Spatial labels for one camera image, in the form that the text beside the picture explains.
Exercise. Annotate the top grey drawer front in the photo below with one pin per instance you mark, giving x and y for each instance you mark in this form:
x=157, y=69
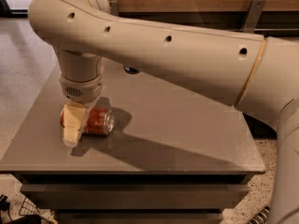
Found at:
x=134, y=197

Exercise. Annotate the black wire basket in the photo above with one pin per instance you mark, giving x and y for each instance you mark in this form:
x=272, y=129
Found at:
x=28, y=213

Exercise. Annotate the grey drawer cabinet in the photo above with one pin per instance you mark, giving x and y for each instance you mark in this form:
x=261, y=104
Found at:
x=163, y=135

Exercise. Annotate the white power strip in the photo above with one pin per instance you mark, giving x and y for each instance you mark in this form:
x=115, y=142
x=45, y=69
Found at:
x=261, y=217

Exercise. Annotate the metal bracket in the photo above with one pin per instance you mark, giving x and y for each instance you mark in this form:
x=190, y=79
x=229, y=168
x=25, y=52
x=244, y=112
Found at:
x=253, y=15
x=114, y=7

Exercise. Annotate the blue pepsi can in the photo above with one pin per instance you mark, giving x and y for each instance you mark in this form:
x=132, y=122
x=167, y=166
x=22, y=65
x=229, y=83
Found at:
x=130, y=70

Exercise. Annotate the lower grey drawer front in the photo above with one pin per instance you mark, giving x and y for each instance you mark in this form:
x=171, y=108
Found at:
x=141, y=218

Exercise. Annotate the red coke can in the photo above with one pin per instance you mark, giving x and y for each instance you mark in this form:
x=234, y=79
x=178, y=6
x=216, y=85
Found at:
x=99, y=122

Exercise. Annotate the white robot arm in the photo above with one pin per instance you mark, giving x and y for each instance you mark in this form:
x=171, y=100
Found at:
x=256, y=75

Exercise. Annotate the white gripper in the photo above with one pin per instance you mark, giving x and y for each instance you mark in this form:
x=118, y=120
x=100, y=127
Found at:
x=83, y=92

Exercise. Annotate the grey drawer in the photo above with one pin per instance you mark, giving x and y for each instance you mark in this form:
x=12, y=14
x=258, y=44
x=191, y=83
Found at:
x=141, y=218
x=134, y=197

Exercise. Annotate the left metal bracket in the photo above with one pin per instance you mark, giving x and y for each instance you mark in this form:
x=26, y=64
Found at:
x=114, y=7

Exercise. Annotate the right metal bracket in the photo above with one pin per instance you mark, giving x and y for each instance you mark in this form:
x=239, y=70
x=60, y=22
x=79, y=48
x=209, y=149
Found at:
x=253, y=15

